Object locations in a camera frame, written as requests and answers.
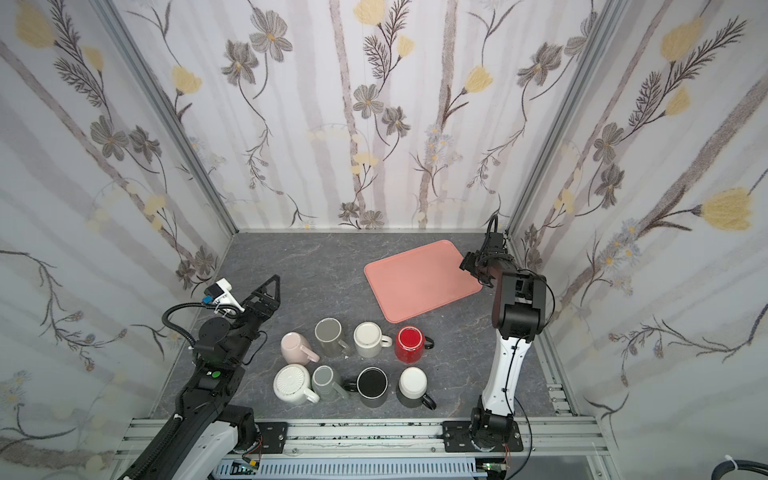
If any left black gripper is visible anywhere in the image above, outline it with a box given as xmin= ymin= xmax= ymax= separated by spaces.
xmin=227 ymin=276 xmax=279 ymax=367

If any pink plastic tray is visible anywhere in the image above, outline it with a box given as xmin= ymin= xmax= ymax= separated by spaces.
xmin=364 ymin=240 xmax=482 ymax=324

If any red mug black handle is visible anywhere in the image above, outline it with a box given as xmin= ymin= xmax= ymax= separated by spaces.
xmin=394 ymin=326 xmax=435 ymax=364

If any white mug red inside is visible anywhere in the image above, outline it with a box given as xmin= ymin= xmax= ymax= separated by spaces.
xmin=353 ymin=322 xmax=393 ymax=359

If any black mug white base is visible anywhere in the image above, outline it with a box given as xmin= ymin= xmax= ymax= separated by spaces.
xmin=396 ymin=367 xmax=437 ymax=411

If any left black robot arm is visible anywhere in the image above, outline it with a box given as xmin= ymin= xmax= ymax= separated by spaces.
xmin=118 ymin=274 xmax=281 ymax=479

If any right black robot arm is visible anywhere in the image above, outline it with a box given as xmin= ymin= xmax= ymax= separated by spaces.
xmin=460 ymin=232 xmax=548 ymax=451

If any pale pink mug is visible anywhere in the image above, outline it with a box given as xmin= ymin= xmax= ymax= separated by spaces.
xmin=280 ymin=332 xmax=320 ymax=365

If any tall grey mug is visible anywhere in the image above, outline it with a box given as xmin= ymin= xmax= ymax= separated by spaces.
xmin=314 ymin=317 xmax=352 ymax=358

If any white ribbed-base mug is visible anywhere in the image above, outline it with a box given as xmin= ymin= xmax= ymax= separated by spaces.
xmin=273 ymin=364 xmax=320 ymax=405

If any small grey mug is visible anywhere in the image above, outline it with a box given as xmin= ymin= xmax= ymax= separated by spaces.
xmin=311 ymin=365 xmax=349 ymax=402

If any black mug grey rim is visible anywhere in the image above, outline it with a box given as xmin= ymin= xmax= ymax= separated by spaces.
xmin=342 ymin=366 xmax=390 ymax=408

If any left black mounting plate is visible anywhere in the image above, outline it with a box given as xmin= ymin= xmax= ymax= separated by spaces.
xmin=256 ymin=421 xmax=289 ymax=455

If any black mounting plate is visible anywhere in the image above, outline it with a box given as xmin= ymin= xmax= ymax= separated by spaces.
xmin=256 ymin=421 xmax=289 ymax=455
xmin=442 ymin=417 xmax=524 ymax=453

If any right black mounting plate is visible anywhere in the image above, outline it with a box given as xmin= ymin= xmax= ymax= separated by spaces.
xmin=442 ymin=417 xmax=524 ymax=453

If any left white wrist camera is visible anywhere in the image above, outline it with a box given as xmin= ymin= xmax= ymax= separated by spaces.
xmin=202 ymin=278 xmax=245 ymax=313

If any white ventilated cable duct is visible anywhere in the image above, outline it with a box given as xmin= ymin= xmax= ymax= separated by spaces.
xmin=209 ymin=458 xmax=488 ymax=479

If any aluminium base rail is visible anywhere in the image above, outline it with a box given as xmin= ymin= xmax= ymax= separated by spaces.
xmin=110 ymin=416 xmax=610 ymax=460

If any left aluminium corner post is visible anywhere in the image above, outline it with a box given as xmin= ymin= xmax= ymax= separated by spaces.
xmin=90 ymin=1 xmax=239 ymax=236

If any aluminium corner post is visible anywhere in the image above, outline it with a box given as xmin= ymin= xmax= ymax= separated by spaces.
xmin=90 ymin=1 xmax=239 ymax=236
xmin=506 ymin=0 xmax=630 ymax=234

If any right aluminium corner post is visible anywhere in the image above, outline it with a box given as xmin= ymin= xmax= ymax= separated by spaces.
xmin=506 ymin=0 xmax=630 ymax=234

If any black cable bottom right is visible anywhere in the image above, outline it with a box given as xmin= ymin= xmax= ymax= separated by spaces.
xmin=710 ymin=457 xmax=768 ymax=480

